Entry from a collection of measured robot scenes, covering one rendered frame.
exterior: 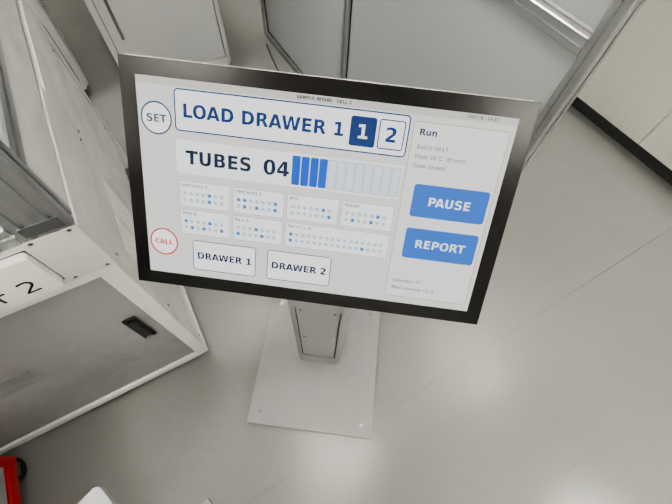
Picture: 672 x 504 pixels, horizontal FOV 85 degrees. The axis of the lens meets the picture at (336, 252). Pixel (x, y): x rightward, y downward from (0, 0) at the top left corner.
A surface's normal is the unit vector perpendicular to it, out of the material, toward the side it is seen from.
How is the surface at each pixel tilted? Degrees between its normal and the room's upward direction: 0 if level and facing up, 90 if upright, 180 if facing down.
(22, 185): 90
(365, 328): 5
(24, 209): 90
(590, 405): 0
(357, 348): 5
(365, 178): 50
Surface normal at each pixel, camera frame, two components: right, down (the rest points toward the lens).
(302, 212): -0.07, 0.36
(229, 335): 0.04, -0.48
